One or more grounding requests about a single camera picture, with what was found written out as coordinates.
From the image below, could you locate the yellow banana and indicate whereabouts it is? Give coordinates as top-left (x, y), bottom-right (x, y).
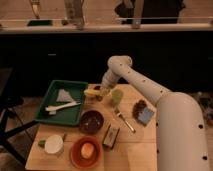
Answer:
top-left (84, 89), bottom-right (100, 96)

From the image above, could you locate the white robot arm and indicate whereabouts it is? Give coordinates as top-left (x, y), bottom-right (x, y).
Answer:
top-left (101, 55), bottom-right (211, 171)

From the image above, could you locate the metal cup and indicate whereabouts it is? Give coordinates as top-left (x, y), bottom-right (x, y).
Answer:
top-left (94, 86), bottom-right (103, 101)

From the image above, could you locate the green plastic cup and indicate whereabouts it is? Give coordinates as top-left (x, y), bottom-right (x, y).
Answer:
top-left (111, 89), bottom-right (123, 105)

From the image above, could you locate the white lidded cup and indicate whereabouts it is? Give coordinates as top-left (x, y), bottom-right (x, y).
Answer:
top-left (44, 135), bottom-right (63, 155)

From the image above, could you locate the dark brown bowl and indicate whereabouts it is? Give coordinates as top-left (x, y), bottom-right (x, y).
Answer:
top-left (79, 110), bottom-right (104, 134)

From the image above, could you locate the brown scrubber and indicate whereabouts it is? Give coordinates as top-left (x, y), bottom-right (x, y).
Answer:
top-left (132, 100), bottom-right (147, 119)

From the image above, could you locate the grey folded cloth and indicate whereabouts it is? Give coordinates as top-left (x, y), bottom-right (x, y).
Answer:
top-left (56, 89), bottom-right (74, 102)

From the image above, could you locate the metal fork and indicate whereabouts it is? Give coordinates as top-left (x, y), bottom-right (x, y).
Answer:
top-left (115, 108), bottom-right (136, 133)

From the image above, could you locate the black rectangular box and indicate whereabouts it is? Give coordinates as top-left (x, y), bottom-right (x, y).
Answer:
top-left (102, 125), bottom-right (120, 149)

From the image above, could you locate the green plastic tray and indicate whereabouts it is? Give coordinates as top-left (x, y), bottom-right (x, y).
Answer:
top-left (35, 80), bottom-right (88, 126)

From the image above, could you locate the blue sponge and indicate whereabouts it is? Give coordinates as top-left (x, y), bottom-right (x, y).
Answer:
top-left (138, 107), bottom-right (154, 126)

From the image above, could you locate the white spatula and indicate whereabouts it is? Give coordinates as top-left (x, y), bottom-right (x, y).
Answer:
top-left (45, 102), bottom-right (81, 112)

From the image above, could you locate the bread roll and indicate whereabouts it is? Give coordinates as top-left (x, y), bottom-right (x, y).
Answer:
top-left (81, 143), bottom-right (94, 159)

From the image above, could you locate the orange plate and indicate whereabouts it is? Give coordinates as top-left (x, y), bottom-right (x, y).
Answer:
top-left (70, 136), bottom-right (102, 170)

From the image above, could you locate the green small object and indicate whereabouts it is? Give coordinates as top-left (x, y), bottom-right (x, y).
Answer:
top-left (38, 140), bottom-right (46, 148)

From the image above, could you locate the black tripod stand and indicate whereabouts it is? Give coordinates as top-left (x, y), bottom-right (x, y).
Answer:
top-left (0, 67), bottom-right (39, 166)

